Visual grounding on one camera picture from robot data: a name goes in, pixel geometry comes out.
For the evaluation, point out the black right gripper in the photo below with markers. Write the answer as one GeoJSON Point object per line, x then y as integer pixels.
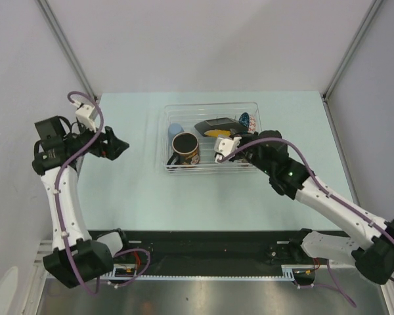
{"type": "Point", "coordinates": [253, 136]}

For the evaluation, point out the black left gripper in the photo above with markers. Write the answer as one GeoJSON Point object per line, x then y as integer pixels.
{"type": "Point", "coordinates": [113, 147]}

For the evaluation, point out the blue triangle pattern bowl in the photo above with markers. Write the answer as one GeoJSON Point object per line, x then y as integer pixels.
{"type": "Point", "coordinates": [247, 121]}

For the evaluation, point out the black floral square plate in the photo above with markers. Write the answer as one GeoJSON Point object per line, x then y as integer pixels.
{"type": "Point", "coordinates": [223, 123]}

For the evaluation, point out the yellow round saucer plate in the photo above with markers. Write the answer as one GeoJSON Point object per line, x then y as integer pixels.
{"type": "Point", "coordinates": [217, 133]}

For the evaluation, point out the light blue plastic cup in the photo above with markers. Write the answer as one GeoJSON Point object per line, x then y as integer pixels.
{"type": "Point", "coordinates": [173, 130]}

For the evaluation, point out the red black lacquer cup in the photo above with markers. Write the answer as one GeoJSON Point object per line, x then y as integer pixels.
{"type": "Point", "coordinates": [186, 150]}

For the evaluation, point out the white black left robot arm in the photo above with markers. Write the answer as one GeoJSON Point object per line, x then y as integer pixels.
{"type": "Point", "coordinates": [69, 227]}

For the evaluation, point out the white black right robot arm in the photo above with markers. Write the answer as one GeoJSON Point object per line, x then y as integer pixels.
{"type": "Point", "coordinates": [369, 241]}

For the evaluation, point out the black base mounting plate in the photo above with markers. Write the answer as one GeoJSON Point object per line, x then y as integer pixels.
{"type": "Point", "coordinates": [210, 252]}

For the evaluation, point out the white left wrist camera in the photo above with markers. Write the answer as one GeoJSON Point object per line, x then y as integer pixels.
{"type": "Point", "coordinates": [86, 114]}

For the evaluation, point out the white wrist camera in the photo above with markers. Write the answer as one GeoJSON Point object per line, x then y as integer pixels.
{"type": "Point", "coordinates": [86, 114]}
{"type": "Point", "coordinates": [224, 147]}

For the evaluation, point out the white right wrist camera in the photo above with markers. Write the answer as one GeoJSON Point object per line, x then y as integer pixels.
{"type": "Point", "coordinates": [224, 147]}

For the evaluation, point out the white slotted cable duct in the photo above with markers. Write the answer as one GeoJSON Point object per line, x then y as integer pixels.
{"type": "Point", "coordinates": [286, 274]}

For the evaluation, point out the left aluminium frame post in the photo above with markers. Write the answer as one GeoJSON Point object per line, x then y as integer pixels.
{"type": "Point", "coordinates": [57, 31]}

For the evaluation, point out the aluminium frame post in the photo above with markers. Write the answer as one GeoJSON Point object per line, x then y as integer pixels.
{"type": "Point", "coordinates": [57, 31]}
{"type": "Point", "coordinates": [353, 47]}

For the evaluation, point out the right aluminium frame post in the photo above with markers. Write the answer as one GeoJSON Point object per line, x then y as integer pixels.
{"type": "Point", "coordinates": [353, 47]}

